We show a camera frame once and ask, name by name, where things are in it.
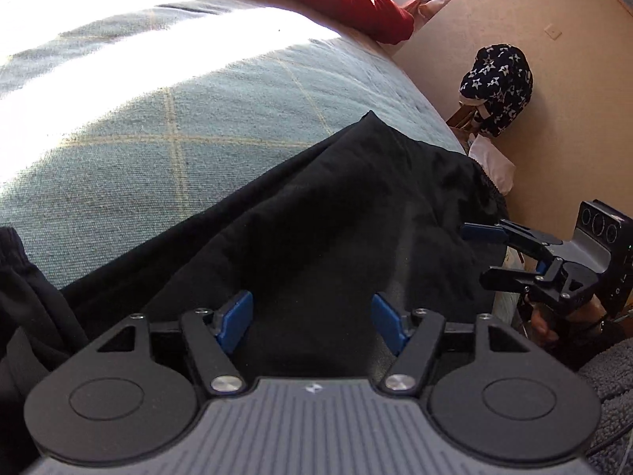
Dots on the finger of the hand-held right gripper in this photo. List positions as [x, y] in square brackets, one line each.
[504, 279]
[482, 232]

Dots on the white crumpled cloth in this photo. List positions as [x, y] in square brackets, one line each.
[494, 166]

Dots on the red quilt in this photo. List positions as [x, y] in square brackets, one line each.
[366, 0]

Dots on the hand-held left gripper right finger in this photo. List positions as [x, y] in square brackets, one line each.
[388, 321]

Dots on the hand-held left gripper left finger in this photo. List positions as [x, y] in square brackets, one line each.
[236, 319]

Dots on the navy star-print cloth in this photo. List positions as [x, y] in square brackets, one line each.
[494, 84]

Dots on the wooden chair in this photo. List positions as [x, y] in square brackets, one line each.
[462, 118]

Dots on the white wall socket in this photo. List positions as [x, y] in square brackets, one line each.
[552, 32]

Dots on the person's grey fleece clothing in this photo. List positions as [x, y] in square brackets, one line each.
[611, 381]

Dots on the person's right hand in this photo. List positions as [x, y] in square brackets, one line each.
[544, 329]

